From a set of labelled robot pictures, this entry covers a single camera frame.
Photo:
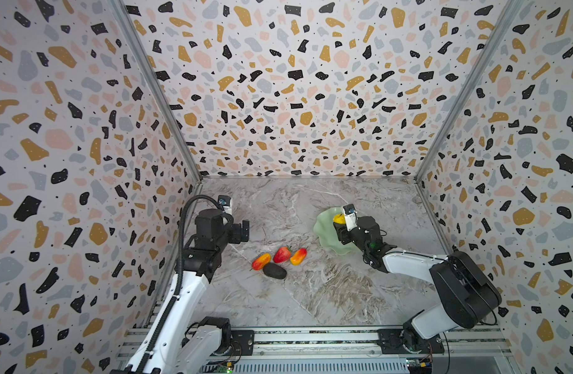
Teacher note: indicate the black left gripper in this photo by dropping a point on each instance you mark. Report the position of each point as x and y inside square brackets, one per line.
[236, 236]

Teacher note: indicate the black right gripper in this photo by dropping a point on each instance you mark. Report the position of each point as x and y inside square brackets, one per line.
[342, 231]

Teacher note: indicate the yellow fake lemon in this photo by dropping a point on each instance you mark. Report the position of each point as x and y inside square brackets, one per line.
[339, 219]

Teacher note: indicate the orange red fake mango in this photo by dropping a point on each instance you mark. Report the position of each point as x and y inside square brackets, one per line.
[261, 261]

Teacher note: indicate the dark fake avocado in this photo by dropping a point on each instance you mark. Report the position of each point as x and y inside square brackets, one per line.
[274, 271]

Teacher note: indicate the red fake strawberry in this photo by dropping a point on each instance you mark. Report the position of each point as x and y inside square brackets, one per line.
[282, 255]

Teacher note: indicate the yellow red fake mango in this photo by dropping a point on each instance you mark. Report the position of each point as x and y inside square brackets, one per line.
[298, 257]

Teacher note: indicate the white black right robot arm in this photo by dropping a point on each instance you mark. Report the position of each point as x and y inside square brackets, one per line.
[466, 295]

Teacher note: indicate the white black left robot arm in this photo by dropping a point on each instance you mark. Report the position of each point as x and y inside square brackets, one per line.
[166, 348]

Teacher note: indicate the light green wavy fruit bowl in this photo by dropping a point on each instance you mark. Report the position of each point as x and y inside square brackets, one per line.
[326, 233]

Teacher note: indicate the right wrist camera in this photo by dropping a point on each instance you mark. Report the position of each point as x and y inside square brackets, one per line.
[350, 215]

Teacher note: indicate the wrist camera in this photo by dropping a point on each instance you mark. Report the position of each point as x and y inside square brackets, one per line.
[226, 203]
[350, 215]

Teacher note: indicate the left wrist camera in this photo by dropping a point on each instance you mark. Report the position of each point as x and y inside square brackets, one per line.
[226, 203]

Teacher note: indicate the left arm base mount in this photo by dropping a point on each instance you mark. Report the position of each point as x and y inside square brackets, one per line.
[237, 341]

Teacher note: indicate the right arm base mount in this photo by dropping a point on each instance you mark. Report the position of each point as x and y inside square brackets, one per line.
[405, 341]

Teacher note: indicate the white slotted cable duct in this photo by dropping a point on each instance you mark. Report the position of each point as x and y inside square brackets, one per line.
[347, 365]

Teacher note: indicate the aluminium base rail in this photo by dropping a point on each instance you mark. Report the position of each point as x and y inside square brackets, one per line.
[361, 342]

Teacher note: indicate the aluminium corner post left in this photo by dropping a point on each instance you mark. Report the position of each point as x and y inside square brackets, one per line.
[126, 26]

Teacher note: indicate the aluminium corner post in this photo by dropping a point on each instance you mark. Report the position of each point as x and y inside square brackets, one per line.
[126, 26]
[508, 14]

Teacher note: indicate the aluminium corner post right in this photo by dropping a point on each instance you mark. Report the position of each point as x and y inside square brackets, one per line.
[508, 14]

